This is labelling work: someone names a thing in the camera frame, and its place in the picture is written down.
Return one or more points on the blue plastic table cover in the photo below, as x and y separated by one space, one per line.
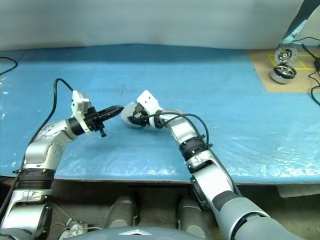
225 112

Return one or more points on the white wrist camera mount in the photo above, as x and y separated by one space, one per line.
147 100
78 102

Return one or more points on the dark stand leg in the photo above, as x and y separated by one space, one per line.
298 20

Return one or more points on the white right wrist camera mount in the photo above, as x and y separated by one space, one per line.
147 100

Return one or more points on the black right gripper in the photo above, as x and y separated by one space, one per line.
140 115

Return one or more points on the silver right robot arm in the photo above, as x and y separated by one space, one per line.
185 130

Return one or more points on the grey robot chest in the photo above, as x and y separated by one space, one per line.
150 235

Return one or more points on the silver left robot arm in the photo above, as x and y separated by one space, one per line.
42 147

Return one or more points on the white plug block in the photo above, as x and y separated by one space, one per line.
76 228

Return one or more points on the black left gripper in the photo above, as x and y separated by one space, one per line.
93 121

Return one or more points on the brown cardboard sheet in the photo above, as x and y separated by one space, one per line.
262 75

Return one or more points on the round grey motor lid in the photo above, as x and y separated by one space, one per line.
285 53
130 107

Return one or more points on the grey rounded shape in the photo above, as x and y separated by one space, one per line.
122 212
192 217

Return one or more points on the black power adapter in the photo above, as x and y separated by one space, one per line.
317 63

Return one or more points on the motor housing with copper windings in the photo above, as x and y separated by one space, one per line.
125 120

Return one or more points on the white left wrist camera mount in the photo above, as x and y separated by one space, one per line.
78 102

